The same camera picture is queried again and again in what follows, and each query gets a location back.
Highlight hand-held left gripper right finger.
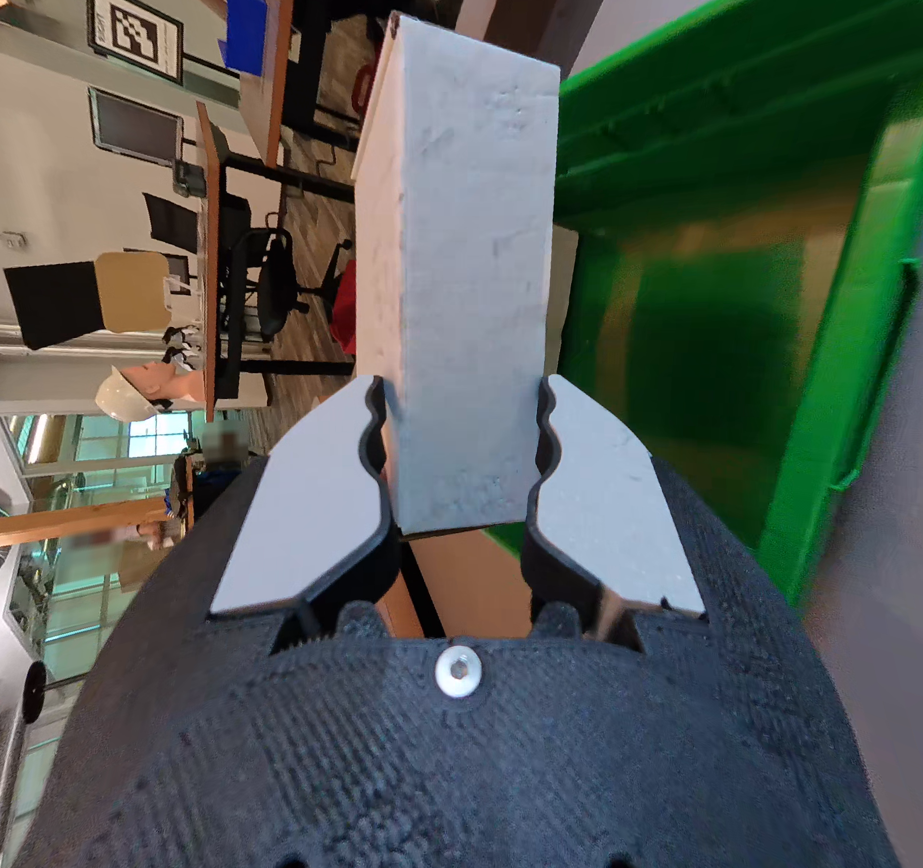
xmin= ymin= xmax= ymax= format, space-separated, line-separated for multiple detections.
xmin=521 ymin=374 xmax=708 ymax=640

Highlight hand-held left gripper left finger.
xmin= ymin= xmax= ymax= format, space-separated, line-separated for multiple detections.
xmin=209 ymin=375 xmax=402 ymax=627

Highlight long white cardboard box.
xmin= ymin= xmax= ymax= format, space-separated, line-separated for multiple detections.
xmin=351 ymin=11 xmax=562 ymax=539

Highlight green plastic bin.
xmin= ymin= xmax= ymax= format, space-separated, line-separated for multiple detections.
xmin=482 ymin=0 xmax=923 ymax=607

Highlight blue box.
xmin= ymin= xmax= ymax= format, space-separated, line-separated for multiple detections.
xmin=218 ymin=0 xmax=269 ymax=77

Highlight mannequin head white helmet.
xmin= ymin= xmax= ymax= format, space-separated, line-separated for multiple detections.
xmin=95 ymin=362 xmax=204 ymax=423

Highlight black office chair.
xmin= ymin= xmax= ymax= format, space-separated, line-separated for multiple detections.
xmin=241 ymin=227 xmax=354 ymax=344

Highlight wooden desk black legs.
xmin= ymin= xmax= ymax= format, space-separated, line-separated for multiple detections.
xmin=195 ymin=102 xmax=358 ymax=423
xmin=238 ymin=0 xmax=365 ymax=169

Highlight beige chair back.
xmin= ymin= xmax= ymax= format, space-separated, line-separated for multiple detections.
xmin=95 ymin=251 xmax=173 ymax=333

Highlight black panel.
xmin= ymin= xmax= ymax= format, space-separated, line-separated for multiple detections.
xmin=3 ymin=261 xmax=106 ymax=351
xmin=142 ymin=192 xmax=200 ymax=253

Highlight black white tag poster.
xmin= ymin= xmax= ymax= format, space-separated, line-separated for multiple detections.
xmin=85 ymin=0 xmax=185 ymax=86

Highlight dark wall screen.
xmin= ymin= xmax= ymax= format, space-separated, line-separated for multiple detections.
xmin=88 ymin=87 xmax=183 ymax=165

